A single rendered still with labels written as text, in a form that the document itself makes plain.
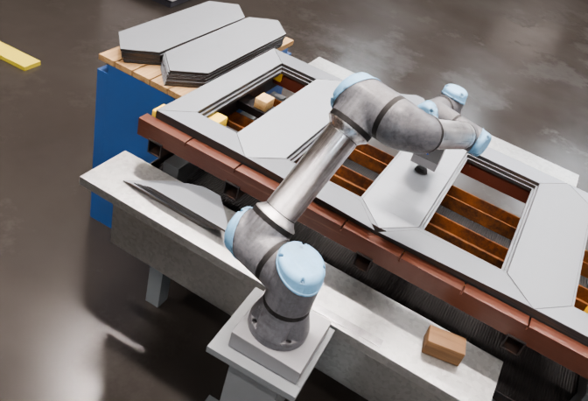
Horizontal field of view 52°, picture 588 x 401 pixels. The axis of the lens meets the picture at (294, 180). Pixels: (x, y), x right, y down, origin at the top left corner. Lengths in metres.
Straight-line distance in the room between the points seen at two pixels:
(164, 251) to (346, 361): 0.70
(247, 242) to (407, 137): 0.43
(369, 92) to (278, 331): 0.58
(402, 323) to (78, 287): 1.32
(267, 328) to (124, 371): 0.93
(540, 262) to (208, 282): 1.02
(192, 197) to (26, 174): 1.36
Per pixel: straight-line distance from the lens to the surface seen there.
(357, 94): 1.41
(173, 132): 1.90
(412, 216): 1.79
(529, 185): 2.25
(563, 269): 1.91
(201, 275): 2.05
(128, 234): 2.18
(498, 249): 2.09
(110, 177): 1.93
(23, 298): 2.50
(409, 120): 1.37
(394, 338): 1.67
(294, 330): 1.45
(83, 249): 2.67
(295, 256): 1.36
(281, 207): 1.40
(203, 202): 1.82
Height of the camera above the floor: 1.87
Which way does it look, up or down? 35 degrees down
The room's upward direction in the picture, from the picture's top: 16 degrees clockwise
